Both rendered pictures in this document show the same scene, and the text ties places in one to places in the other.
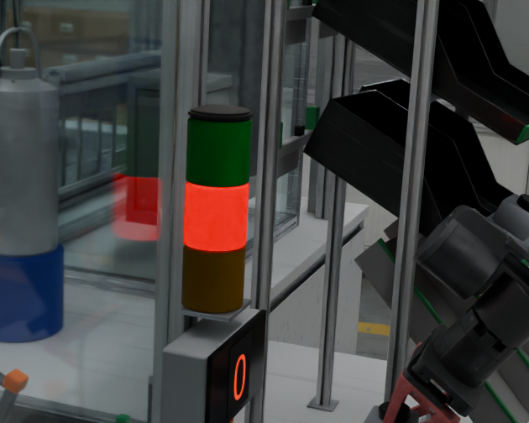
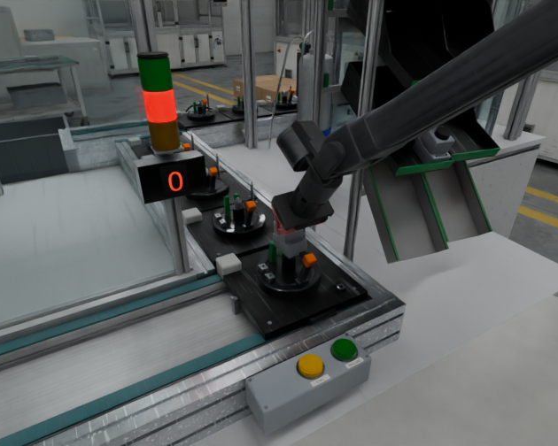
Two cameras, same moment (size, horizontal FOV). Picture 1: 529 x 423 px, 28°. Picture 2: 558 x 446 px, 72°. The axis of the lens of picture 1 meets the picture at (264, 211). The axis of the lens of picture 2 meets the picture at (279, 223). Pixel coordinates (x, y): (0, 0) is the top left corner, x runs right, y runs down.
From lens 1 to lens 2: 0.71 m
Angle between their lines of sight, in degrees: 42
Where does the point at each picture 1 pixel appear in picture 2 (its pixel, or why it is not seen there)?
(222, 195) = (147, 96)
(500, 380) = (424, 228)
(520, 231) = (430, 148)
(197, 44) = (140, 19)
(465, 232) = (293, 134)
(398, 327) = (354, 186)
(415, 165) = (362, 101)
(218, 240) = (151, 117)
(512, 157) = not seen: outside the picture
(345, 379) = not seen: hidden behind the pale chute
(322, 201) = (509, 131)
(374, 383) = not seen: hidden behind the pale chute
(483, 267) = (296, 155)
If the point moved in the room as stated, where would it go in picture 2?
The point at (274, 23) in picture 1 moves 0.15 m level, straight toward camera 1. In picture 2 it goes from (319, 18) to (272, 20)
